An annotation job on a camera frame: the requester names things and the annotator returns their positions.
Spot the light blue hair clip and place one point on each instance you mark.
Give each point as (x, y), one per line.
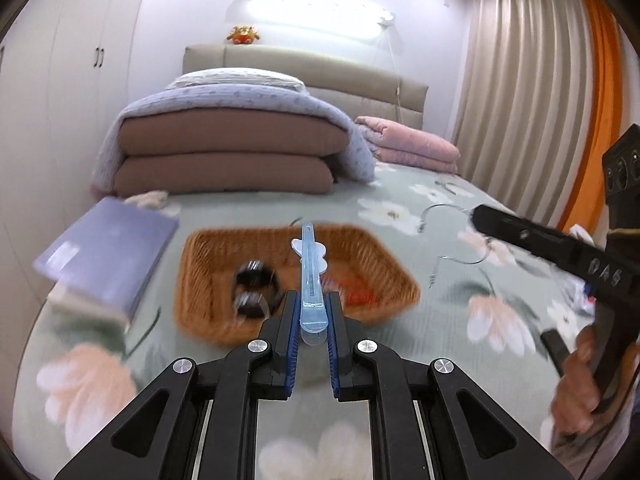
(311, 285)

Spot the person's right forearm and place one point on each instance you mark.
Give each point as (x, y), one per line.
(590, 455)

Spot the pink folded blanket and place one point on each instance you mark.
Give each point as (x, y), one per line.
(415, 145)

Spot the white pillow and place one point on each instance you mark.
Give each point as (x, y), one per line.
(235, 79)

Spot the beige padded headboard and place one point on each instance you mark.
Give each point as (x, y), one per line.
(325, 70)

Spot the brown wicker basket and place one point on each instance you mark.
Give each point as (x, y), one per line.
(210, 260)

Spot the white wardrobe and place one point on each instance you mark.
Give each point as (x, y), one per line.
(65, 85)

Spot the beige fluffy cloth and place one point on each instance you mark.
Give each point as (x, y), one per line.
(150, 199)

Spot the black wristwatch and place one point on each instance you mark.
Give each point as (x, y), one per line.
(250, 305)

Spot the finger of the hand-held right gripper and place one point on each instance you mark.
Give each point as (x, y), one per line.
(525, 237)

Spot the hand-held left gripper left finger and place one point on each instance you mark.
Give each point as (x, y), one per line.
(290, 350)

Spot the orange plush toy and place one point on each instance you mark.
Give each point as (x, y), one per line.
(243, 35)

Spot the blue book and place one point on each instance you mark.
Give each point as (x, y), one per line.
(110, 245)

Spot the folded brown purple quilt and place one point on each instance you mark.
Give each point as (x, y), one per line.
(240, 95)

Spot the bright wall light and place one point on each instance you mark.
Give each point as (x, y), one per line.
(320, 7)

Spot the black smartphone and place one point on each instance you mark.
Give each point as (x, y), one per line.
(554, 347)

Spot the green floral bedspread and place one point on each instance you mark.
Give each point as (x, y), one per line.
(450, 335)

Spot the orange curtain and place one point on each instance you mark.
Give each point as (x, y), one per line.
(605, 85)

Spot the beige curtain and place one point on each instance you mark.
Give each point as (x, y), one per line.
(525, 100)

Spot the person's right hand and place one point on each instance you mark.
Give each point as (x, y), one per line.
(575, 395)

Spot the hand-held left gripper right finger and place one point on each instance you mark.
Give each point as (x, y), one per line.
(334, 350)

